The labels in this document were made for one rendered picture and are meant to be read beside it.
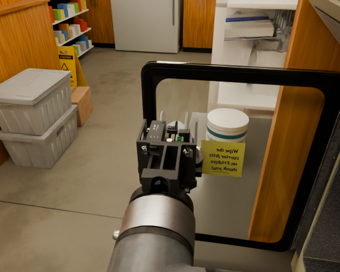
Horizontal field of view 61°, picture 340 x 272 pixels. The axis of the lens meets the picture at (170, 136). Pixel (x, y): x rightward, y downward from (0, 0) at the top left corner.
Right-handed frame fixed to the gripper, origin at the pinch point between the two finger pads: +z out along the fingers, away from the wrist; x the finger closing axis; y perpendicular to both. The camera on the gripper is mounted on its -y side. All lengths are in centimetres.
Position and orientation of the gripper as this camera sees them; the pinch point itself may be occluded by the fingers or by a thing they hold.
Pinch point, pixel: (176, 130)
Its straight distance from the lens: 48.6
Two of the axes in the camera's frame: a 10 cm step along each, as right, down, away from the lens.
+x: -9.9, -0.5, 0.9
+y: -0.1, -8.3, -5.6
